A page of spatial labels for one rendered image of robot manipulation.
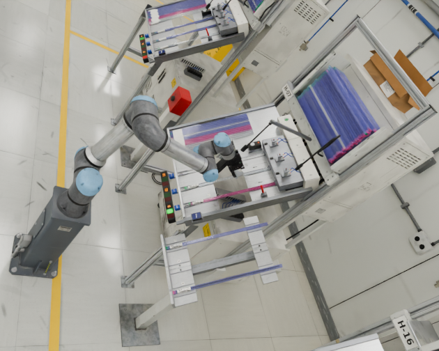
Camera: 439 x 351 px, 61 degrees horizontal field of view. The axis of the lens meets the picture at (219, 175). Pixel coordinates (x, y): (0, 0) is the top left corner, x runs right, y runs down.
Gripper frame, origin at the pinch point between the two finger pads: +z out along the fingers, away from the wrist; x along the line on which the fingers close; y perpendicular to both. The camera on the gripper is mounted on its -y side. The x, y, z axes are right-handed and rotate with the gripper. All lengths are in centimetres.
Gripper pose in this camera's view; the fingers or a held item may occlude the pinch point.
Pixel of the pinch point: (235, 175)
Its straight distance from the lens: 212.3
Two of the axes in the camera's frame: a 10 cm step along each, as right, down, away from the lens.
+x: -2.1, -7.9, 5.8
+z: 2.9, 5.2, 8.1
